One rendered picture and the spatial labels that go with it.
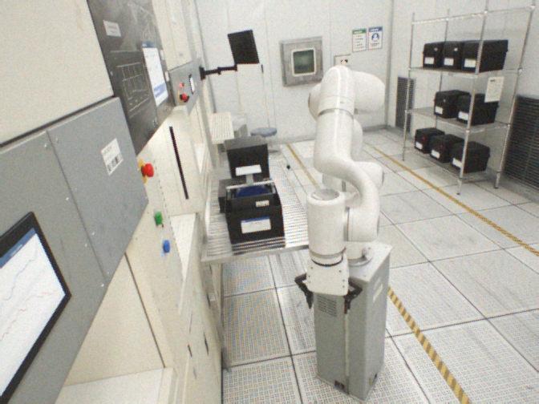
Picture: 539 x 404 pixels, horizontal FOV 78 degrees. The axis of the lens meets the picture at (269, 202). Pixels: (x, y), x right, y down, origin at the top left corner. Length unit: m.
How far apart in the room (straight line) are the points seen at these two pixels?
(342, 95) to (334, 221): 0.31
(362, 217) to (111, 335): 0.70
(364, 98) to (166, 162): 1.06
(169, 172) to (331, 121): 1.09
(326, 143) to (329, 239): 0.22
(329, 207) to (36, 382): 0.53
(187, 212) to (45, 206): 1.34
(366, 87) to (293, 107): 4.94
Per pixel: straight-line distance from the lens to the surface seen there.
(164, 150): 1.71
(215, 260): 1.59
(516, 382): 2.24
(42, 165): 0.53
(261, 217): 1.61
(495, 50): 3.87
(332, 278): 0.83
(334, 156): 0.78
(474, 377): 2.18
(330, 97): 0.85
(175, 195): 1.78
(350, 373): 1.85
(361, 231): 0.73
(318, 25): 5.93
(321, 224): 0.73
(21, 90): 0.56
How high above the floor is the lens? 1.63
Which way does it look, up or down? 25 degrees down
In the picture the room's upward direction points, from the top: 7 degrees counter-clockwise
